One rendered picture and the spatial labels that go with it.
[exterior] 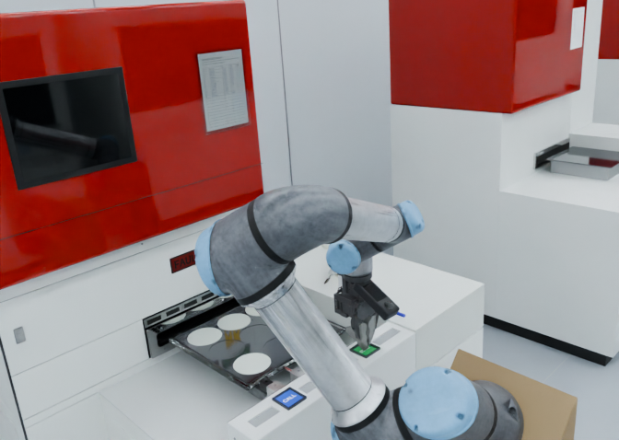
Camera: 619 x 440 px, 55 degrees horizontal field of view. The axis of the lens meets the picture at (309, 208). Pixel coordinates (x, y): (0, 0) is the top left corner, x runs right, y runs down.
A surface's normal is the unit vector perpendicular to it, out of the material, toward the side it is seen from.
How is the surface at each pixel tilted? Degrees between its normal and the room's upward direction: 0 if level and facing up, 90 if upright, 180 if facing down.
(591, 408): 0
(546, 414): 49
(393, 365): 90
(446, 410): 44
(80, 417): 90
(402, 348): 90
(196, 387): 0
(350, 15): 90
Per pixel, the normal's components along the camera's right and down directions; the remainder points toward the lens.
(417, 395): -0.48, -0.47
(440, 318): 0.70, 0.18
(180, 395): -0.07, -0.94
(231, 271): -0.22, 0.41
